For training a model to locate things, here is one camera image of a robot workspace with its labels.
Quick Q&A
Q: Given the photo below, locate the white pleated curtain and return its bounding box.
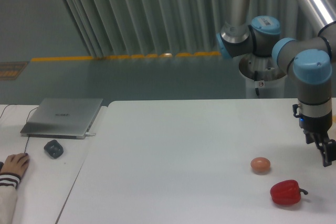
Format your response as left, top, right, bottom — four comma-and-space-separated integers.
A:
49, 0, 336, 59

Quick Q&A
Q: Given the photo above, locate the white striped sleeve forearm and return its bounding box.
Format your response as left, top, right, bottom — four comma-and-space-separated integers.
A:
1, 163, 21, 223

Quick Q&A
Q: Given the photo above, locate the thin black laptop cable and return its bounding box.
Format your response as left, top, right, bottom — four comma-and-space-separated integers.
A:
0, 103, 39, 125

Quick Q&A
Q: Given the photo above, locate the person's hand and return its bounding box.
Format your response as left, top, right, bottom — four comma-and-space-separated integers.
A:
1, 153, 26, 179

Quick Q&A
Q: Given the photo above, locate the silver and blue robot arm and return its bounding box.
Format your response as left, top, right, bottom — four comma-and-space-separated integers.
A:
216, 0, 335, 167

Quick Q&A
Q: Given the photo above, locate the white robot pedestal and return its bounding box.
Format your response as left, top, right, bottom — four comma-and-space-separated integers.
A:
238, 54, 287, 99

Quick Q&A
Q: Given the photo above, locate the small black plastic device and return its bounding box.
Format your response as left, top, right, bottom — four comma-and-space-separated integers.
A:
44, 140, 64, 159

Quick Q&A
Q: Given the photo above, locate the red bell pepper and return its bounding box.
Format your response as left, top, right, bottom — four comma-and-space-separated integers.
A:
270, 179, 308, 206

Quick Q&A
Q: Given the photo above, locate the brown egg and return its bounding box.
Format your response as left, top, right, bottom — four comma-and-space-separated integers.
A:
250, 157, 271, 173

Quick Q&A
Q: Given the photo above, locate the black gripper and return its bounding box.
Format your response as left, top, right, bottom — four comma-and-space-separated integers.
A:
292, 102, 335, 167

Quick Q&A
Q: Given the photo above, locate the silver closed laptop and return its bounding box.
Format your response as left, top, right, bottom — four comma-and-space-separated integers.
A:
20, 98, 103, 139

